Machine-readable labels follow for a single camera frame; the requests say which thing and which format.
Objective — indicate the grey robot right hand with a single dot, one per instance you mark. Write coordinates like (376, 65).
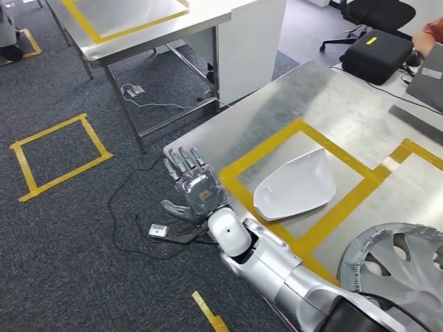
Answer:
(202, 192)

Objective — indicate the grey plastic wheel cover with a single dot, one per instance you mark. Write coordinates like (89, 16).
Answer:
(415, 284)

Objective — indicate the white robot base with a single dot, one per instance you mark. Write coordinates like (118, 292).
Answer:
(8, 27)

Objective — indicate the steel workbench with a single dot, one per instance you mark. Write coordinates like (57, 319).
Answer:
(277, 105)
(155, 32)

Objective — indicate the yellow floor tape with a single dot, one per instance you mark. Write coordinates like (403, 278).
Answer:
(207, 311)

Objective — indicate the white plastic body panel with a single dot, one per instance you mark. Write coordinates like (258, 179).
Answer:
(294, 188)

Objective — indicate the grey floor socket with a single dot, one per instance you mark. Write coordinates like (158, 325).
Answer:
(135, 91)

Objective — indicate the white cabinet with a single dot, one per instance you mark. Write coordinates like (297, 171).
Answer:
(253, 50)

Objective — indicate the white desk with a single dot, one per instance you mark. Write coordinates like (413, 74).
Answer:
(363, 89)

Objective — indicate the black zip case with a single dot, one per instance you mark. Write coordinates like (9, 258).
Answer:
(377, 57)

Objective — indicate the black office chair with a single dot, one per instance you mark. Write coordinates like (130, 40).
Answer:
(380, 13)

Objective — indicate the grey laptop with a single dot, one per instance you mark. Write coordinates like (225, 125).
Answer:
(429, 87)

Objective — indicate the person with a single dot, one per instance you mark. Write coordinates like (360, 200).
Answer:
(426, 39)

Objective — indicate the black camera bracket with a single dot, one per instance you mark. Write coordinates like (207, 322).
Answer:
(189, 238)

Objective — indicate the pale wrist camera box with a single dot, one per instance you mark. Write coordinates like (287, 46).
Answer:
(159, 231)

